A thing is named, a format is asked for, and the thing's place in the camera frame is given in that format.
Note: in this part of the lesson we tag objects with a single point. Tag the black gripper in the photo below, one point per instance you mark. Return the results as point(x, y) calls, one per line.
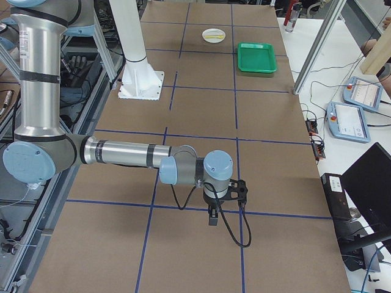
point(210, 201)

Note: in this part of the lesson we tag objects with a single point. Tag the white round plate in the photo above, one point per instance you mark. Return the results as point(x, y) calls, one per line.
point(213, 31)

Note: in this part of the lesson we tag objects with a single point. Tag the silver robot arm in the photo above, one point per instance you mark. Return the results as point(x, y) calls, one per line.
point(41, 148)

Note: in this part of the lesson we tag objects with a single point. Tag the black desktop computer box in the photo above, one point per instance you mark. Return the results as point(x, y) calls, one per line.
point(335, 196)

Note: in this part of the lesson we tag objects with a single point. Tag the lower orange black connector box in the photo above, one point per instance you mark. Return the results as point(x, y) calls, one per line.
point(317, 144)

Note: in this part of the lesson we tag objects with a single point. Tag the orange black connector box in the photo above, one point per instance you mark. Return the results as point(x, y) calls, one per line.
point(317, 144)
point(311, 125)

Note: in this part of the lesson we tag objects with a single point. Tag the upper orange black connector box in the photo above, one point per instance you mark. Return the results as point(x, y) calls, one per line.
point(311, 125)

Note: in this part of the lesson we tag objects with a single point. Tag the black monitor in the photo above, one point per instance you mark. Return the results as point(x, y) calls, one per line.
point(367, 183)

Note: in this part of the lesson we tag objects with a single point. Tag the near teach pendant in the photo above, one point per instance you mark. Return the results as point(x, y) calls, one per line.
point(347, 122)

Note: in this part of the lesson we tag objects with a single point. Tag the teach pendant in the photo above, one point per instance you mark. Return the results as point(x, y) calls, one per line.
point(363, 93)
point(347, 122)

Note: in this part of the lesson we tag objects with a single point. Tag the green plastic tray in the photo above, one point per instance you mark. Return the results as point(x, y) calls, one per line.
point(256, 58)

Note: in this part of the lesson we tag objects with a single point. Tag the far teach pendant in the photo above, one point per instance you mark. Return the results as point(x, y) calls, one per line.
point(363, 93)

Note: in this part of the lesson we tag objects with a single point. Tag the black robotic hand model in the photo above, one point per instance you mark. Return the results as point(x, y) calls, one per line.
point(75, 71)

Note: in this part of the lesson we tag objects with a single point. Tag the clear water bottle red cap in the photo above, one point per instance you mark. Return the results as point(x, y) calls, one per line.
point(294, 15)

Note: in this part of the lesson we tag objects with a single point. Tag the wooden beam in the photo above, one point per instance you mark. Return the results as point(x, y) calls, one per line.
point(379, 54)

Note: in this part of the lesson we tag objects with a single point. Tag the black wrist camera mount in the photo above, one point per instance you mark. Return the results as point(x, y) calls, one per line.
point(237, 191)

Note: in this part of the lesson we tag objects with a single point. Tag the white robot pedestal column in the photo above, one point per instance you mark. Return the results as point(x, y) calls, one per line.
point(139, 80)

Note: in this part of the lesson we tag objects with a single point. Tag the aluminium frame post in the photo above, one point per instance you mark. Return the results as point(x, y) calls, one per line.
point(320, 39)

